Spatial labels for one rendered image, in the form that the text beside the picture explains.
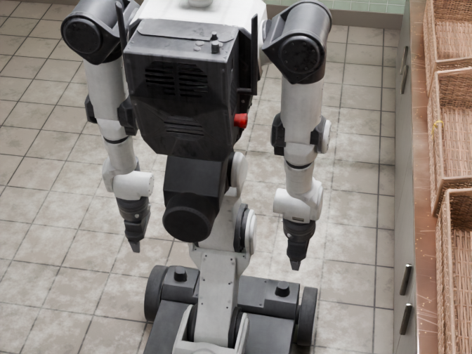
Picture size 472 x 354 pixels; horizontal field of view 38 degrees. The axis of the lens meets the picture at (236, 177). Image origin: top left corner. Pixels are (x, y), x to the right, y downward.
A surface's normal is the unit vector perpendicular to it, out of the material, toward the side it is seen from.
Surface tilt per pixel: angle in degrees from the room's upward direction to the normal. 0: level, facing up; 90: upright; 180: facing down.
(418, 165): 0
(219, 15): 0
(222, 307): 60
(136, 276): 0
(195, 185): 45
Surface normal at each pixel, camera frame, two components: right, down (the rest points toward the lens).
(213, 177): -0.15, -0.06
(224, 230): -0.19, 0.62
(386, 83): -0.01, -0.74
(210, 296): -0.18, 0.20
